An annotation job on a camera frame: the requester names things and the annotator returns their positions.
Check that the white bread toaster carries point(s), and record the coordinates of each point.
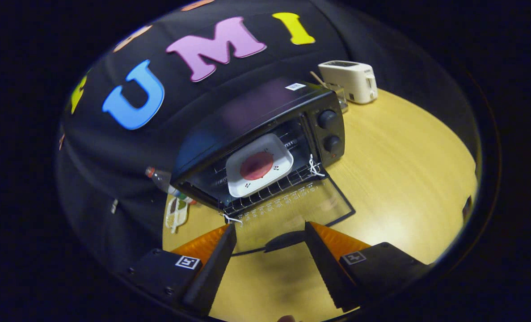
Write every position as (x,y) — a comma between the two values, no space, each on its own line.
(350,80)

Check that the pink round food slice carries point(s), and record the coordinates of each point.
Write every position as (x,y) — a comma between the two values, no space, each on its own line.
(256,165)

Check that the black toaster oven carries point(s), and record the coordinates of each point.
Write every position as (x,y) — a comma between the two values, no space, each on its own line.
(247,109)

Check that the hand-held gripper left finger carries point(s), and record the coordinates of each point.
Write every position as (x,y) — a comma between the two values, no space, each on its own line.
(216,268)

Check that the wooden stick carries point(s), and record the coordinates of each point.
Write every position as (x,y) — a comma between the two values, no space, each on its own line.
(319,79)

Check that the wooden clothes peg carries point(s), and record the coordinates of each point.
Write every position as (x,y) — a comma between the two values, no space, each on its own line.
(61,142)

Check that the clear plastic water bottle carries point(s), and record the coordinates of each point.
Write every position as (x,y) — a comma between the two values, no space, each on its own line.
(162,180)

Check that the white rectangular plate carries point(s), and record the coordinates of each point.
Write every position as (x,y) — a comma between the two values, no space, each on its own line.
(247,185)

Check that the metal clip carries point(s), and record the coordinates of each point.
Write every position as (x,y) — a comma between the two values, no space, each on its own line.
(114,206)

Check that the white divided snack dish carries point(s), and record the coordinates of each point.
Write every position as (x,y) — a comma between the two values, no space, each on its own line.
(176,214)

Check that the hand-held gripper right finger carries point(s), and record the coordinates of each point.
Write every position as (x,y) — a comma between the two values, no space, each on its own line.
(326,268)

